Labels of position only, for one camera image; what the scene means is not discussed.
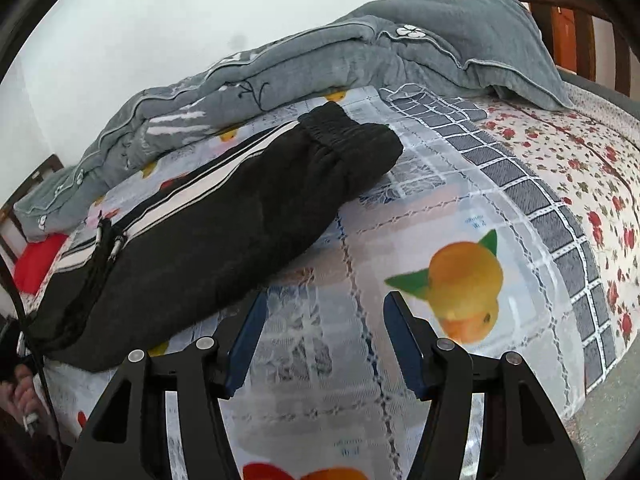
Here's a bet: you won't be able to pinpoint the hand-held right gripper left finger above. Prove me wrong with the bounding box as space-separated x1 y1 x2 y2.
60 290 271 480

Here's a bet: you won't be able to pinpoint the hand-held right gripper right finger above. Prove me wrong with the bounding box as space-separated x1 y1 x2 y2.
382 290 586 480

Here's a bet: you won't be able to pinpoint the black pants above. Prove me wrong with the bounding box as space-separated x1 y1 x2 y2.
25 101 405 373

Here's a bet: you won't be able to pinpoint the person's left hand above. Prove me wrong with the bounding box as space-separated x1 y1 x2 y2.
0 365 38 426

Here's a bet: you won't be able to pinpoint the red pillow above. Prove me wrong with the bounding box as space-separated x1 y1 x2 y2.
14 232 68 293

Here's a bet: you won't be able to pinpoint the fruit print plastic sheet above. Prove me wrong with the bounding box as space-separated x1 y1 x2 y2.
30 85 618 480

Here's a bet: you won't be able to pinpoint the red floral bed sheet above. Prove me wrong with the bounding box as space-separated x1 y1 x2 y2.
480 82 640 376

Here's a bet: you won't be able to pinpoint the grey flower print quilt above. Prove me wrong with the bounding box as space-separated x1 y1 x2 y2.
14 0 575 241

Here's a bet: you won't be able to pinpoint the wooden door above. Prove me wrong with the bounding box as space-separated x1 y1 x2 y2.
517 0 601 81

